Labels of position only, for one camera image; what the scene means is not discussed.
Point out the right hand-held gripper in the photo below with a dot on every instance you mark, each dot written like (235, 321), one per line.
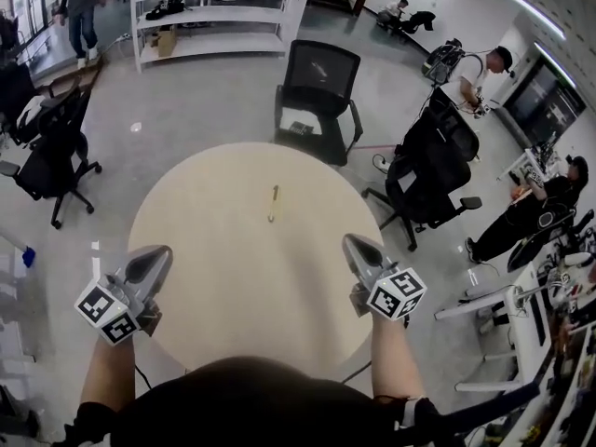
(368, 261)

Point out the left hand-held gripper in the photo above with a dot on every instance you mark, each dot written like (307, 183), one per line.
(139, 280)

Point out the yellow utility knife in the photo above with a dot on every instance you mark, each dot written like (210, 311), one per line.
(274, 203)

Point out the person's left forearm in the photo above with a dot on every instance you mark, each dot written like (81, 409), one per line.
(109, 370)

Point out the person's right forearm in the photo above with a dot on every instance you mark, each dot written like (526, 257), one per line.
(396, 361)

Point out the black office chair with armrests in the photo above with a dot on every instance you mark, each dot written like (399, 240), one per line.
(426, 186)

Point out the white power strip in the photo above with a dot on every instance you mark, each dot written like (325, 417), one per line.
(383, 164)

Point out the blue cloth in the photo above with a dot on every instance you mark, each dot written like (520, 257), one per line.
(29, 256)

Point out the black wheeled office chair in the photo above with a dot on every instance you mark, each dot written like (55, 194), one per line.
(58, 166)

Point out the black flat device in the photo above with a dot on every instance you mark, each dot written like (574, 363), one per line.
(301, 127)

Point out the black high-back office chair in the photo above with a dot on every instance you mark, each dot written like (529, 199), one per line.
(447, 124)

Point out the white desk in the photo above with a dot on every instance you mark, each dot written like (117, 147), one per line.
(524, 315)

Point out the person's black shirt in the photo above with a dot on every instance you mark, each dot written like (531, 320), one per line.
(251, 403)

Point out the black mesh office chair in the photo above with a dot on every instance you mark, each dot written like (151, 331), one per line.
(321, 77)

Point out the black chair with white cloth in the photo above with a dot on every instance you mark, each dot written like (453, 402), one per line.
(16, 96)

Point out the dark glass door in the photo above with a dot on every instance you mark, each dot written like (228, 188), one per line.
(545, 105)

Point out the cardboard box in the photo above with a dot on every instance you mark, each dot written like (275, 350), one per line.
(164, 42)

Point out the black bag on floor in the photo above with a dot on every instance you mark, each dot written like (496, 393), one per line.
(419, 21)

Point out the long ceiling light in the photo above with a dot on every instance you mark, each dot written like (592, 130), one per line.
(555, 64)
(526, 8)

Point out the white shelf unit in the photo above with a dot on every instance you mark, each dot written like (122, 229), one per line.
(214, 17)

